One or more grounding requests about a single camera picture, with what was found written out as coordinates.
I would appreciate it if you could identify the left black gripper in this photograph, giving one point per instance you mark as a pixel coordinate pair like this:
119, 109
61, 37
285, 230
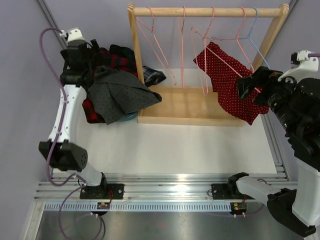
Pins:
96, 57

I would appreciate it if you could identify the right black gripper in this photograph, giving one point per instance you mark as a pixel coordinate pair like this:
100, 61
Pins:
270, 80

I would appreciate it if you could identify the red polka dot skirt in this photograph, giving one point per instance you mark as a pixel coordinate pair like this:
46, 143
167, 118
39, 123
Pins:
223, 71

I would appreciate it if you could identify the green plaid skirt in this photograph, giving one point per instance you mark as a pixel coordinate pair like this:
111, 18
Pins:
127, 60

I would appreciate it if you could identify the red plaid skirt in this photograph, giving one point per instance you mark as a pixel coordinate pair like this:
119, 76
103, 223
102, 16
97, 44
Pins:
92, 116

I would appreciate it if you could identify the pink wire hanger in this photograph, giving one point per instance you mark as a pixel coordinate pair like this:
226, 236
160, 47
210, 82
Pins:
237, 38

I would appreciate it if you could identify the grey dotted skirt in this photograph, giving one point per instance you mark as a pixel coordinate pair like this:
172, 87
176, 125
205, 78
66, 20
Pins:
117, 93

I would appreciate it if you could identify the pink hanger of grey skirt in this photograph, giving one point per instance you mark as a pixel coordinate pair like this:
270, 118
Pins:
205, 89

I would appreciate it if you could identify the pink hanger of green skirt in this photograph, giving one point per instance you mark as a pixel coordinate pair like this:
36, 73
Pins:
155, 45

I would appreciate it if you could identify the pink hanger pair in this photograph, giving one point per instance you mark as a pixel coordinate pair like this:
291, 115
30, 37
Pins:
181, 22

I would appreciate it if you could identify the navy white plaid skirt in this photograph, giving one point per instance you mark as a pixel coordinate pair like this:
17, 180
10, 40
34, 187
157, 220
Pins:
152, 76

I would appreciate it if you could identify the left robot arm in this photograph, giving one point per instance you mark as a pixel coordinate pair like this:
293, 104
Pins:
61, 150

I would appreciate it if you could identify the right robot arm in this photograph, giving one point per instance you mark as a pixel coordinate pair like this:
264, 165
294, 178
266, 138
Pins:
295, 101

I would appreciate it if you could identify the blue plastic basin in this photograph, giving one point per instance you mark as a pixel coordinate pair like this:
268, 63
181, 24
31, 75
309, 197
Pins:
128, 117

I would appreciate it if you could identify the wooden clothes rack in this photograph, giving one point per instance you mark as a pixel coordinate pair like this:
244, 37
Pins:
188, 105

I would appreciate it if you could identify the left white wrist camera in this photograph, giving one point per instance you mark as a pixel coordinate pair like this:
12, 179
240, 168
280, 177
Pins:
73, 37

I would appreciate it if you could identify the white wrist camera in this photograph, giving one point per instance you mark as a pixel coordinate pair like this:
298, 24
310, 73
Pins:
304, 62
73, 37

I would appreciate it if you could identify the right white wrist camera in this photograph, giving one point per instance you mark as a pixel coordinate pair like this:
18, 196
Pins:
304, 62

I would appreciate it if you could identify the right black mount plate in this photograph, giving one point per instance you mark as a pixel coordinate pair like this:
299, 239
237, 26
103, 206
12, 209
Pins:
222, 191

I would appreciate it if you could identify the black mount plate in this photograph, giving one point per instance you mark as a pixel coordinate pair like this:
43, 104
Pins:
222, 191
115, 191

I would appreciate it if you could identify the aluminium rail base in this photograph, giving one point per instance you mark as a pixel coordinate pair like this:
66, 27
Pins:
176, 164

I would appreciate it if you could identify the left black mount plate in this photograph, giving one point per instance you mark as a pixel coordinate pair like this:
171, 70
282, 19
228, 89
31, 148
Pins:
115, 191

